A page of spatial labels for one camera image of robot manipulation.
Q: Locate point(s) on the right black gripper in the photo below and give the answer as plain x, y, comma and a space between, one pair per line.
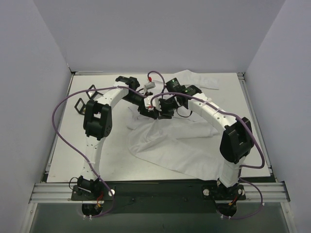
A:
164, 107

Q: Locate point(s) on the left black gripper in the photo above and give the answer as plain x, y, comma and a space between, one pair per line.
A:
150, 112

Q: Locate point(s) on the white garment shirt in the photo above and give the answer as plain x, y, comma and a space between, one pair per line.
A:
188, 146

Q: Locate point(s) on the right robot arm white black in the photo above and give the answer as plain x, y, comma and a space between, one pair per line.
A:
237, 138

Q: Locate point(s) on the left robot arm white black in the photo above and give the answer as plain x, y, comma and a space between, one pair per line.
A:
98, 125

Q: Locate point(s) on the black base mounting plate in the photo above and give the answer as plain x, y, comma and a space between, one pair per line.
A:
157, 197

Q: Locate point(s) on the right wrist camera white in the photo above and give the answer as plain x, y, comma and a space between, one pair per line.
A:
151, 103

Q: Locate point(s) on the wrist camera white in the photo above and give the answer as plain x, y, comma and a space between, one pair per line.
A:
151, 103
148, 86

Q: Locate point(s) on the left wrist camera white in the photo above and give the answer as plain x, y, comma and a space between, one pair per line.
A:
148, 86

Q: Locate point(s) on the black frame stand upper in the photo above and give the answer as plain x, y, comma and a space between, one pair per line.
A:
93, 94

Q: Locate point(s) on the black frame stand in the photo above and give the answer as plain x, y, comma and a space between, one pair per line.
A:
80, 106
93, 94

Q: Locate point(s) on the black frame stand lower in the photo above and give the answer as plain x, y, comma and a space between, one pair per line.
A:
80, 106

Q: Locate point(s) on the aluminium front rail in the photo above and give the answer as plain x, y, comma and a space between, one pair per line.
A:
51, 193

